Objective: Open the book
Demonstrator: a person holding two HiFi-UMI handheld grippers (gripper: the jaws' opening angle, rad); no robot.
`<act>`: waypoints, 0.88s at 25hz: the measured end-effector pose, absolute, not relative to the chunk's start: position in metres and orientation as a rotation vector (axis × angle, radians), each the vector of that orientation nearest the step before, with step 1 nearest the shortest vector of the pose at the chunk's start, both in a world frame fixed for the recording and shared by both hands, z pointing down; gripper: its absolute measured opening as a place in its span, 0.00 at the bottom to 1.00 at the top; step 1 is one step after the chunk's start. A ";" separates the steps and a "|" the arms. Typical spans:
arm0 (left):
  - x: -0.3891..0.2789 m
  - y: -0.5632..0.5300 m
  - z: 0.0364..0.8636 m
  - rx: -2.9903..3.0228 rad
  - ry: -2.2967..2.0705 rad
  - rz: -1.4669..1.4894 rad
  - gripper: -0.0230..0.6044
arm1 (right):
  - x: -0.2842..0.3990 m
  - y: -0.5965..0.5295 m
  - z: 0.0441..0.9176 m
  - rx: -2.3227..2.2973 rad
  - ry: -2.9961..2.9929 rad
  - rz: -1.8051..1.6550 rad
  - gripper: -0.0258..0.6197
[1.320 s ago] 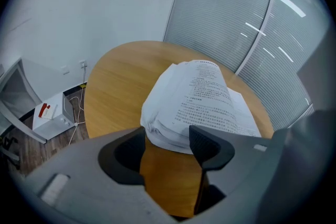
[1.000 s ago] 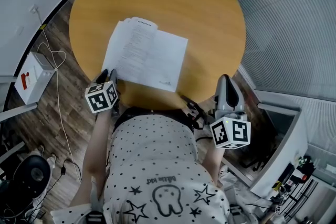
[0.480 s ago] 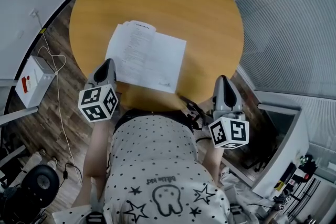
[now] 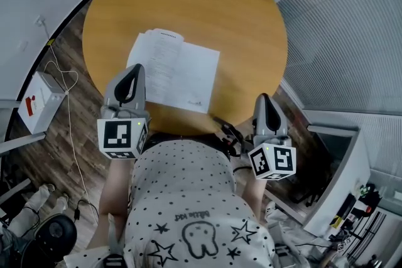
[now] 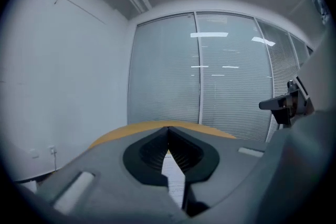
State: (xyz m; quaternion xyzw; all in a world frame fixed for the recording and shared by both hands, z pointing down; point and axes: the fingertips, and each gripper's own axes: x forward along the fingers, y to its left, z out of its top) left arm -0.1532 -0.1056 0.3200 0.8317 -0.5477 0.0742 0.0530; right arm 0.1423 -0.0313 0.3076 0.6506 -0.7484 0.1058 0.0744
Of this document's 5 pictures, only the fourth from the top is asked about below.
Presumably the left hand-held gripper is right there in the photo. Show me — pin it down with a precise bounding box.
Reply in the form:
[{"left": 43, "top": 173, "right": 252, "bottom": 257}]
[{"left": 96, "top": 63, "right": 150, "bottom": 161}]

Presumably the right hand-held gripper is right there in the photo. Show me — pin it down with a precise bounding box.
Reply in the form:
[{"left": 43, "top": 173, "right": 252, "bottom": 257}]
[{"left": 247, "top": 93, "right": 298, "bottom": 181}]

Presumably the yellow and grey paperback book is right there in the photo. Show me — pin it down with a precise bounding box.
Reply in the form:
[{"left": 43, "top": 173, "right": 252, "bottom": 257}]
[{"left": 126, "top": 28, "right": 221, "bottom": 114}]

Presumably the person's left forearm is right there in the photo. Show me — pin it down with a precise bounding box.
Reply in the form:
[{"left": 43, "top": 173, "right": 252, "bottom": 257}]
[{"left": 86, "top": 156, "right": 139, "bottom": 250}]

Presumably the person's right forearm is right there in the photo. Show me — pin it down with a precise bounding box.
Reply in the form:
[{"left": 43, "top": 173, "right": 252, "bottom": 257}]
[{"left": 243, "top": 177, "right": 268, "bottom": 230}]

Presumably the white box with red label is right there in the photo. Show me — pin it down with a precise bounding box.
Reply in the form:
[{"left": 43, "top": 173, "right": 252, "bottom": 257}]
[{"left": 17, "top": 71, "right": 68, "bottom": 135}]

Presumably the white desk partition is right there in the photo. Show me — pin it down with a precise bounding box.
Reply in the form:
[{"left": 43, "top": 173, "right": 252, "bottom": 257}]
[{"left": 302, "top": 109, "right": 372, "bottom": 237}]

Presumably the white dotted star-print shirt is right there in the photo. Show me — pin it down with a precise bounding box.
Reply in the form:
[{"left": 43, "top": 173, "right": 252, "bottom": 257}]
[{"left": 64, "top": 139, "right": 278, "bottom": 268}]

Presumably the white power cable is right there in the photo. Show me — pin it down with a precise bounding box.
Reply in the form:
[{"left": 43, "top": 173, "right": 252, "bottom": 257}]
[{"left": 36, "top": 18, "right": 95, "bottom": 208}]

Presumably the grey desk frame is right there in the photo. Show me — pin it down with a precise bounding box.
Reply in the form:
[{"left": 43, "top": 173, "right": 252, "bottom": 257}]
[{"left": 0, "top": 99, "right": 48, "bottom": 155}]

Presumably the black cable with adapter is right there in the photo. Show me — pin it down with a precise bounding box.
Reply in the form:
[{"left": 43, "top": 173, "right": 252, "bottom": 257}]
[{"left": 73, "top": 197, "right": 100, "bottom": 224}]

